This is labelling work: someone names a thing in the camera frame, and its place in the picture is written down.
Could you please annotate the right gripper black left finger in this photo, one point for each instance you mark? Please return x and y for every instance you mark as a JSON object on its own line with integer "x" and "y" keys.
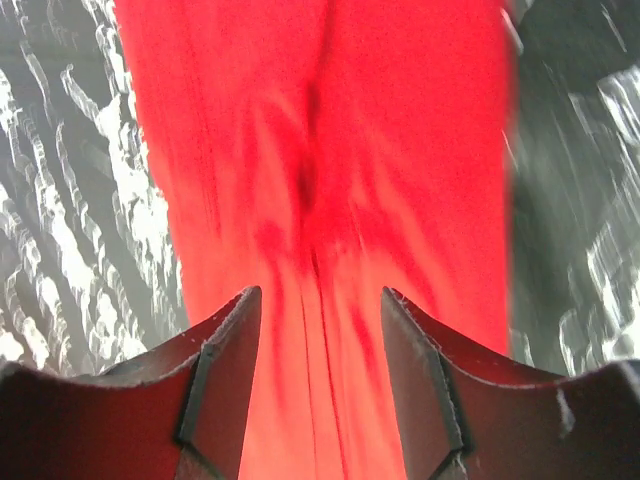
{"x": 178, "y": 411}

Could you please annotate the red t-shirt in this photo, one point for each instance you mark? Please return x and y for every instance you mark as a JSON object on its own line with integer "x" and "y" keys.
{"x": 324, "y": 150}

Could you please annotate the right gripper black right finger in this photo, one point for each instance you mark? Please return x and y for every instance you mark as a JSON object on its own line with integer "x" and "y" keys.
{"x": 466, "y": 412}

